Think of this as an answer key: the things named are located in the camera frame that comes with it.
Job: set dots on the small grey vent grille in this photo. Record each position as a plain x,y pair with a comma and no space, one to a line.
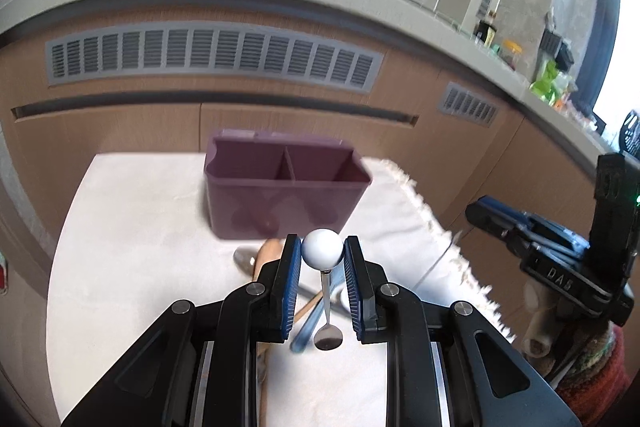
467,104

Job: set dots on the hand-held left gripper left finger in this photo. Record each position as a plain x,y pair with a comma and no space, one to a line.
290,287

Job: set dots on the large grey vent grille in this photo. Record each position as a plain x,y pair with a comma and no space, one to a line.
210,52

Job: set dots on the blue translucent utensil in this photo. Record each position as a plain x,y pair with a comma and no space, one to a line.
306,332

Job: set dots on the jar with yellow lid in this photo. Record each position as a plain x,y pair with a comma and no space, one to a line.
512,53

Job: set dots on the dark sauce bottle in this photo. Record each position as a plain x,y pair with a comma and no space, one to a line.
484,32

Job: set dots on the green plastic bag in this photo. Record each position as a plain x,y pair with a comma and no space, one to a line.
547,82

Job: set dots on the white fringed cloth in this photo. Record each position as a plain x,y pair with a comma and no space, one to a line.
125,257

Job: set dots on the black plastic basket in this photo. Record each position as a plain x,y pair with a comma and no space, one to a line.
631,132

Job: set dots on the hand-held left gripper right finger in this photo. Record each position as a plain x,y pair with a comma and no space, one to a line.
352,292

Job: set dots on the person's right forearm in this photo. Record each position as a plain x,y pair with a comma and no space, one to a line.
600,372

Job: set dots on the small spoon with white ball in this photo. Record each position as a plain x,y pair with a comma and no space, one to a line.
322,249

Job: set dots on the wooden spoon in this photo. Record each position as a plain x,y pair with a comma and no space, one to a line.
270,252

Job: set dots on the person's right hand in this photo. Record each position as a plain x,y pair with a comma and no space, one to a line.
542,327

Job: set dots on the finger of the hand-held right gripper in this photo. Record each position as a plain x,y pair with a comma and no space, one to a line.
540,229
492,222

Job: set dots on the purple utensil box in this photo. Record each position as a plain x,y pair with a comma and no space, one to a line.
280,202

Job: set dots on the window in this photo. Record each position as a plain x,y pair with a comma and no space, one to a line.
622,57

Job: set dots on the black knife holder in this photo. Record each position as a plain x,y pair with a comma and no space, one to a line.
557,44

